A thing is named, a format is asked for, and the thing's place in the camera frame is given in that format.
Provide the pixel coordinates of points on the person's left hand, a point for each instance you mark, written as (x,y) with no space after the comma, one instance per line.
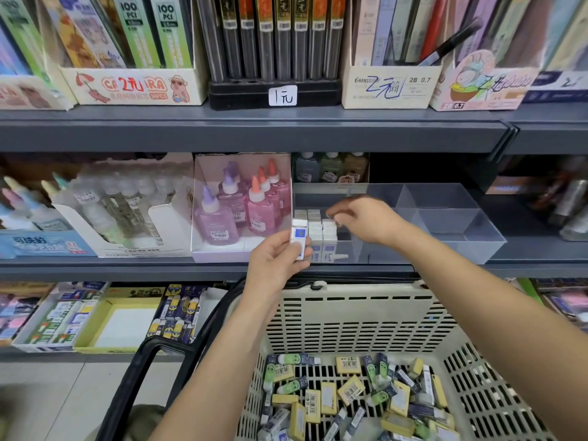
(271,271)

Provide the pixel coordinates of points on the person's right hand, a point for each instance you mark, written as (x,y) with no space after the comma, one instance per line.
(366,223)

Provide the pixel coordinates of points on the rows of white erasers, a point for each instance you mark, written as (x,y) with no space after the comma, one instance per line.
(321,236)

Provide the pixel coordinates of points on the beige shopping basket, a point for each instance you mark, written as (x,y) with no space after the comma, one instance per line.
(367,321)

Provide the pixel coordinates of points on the pile of erasers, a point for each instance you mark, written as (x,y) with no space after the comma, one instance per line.
(358,404)

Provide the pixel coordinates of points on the grey store shelves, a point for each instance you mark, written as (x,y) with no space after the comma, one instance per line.
(184,128)

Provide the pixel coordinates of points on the person's left forearm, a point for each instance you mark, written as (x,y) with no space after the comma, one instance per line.
(216,381)

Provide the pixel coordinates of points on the person's right forearm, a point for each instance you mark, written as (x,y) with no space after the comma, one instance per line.
(496,330)

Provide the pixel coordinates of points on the pink glue display box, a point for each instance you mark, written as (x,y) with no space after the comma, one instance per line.
(234,255)

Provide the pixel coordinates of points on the white glue display box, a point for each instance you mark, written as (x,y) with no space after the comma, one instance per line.
(170,234)

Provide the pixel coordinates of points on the white pencil display box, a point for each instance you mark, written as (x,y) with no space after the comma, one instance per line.
(390,87)

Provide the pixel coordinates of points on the yellow empty display box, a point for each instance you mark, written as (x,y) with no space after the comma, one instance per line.
(119,326)

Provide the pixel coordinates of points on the colourful pencil display box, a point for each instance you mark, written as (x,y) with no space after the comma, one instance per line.
(487,85)

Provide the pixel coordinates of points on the white eraser display box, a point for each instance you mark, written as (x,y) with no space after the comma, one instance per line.
(55,318)

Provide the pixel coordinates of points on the cartoon print display box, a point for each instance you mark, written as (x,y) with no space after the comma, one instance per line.
(129,87)

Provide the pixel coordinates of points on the blue white display box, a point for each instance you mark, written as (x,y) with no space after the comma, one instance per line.
(560,84)

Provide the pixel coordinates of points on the pastel lead display box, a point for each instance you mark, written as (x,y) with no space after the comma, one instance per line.
(27,92)

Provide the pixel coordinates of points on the pink glue bottle orange cap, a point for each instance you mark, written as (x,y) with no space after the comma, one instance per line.
(277,199)
(262,216)
(285,183)

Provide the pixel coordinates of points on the translucent glue bottle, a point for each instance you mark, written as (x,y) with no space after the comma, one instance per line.
(356,168)
(332,170)
(307,170)

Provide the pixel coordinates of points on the pink glue bottle purple cap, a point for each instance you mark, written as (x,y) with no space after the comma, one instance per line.
(233,202)
(218,225)

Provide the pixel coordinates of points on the clear plastic divider tray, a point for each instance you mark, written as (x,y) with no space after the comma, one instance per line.
(455,232)

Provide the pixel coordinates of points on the dark blue yellow packets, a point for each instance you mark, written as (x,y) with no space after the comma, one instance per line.
(179,312)

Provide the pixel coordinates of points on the white price label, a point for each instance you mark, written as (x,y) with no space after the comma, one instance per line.
(283,95)

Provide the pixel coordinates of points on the row of clear glue bottles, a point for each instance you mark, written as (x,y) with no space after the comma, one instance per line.
(124,211)

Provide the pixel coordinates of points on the black lead tube display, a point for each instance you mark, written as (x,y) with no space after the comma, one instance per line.
(234,94)

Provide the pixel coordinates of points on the black pen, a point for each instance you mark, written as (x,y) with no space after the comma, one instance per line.
(450,41)

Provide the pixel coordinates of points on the pink stationery packets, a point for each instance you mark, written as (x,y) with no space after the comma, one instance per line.
(23,315)

